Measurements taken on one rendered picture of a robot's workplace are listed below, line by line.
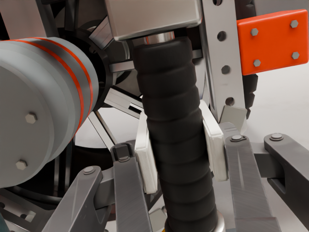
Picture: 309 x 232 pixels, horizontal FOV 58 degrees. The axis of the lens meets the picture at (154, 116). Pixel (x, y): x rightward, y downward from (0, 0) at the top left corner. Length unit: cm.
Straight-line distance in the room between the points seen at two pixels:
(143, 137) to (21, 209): 43
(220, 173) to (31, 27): 32
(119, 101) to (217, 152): 36
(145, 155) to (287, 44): 30
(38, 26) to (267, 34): 30
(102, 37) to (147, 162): 35
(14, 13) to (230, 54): 28
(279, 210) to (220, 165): 130
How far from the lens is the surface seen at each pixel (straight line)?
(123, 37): 16
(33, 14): 41
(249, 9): 48
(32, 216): 57
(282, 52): 41
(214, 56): 38
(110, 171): 16
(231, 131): 17
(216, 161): 16
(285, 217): 142
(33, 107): 26
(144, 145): 15
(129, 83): 83
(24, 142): 28
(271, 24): 40
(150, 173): 16
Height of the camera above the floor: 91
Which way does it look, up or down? 18 degrees down
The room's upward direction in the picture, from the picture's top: 12 degrees counter-clockwise
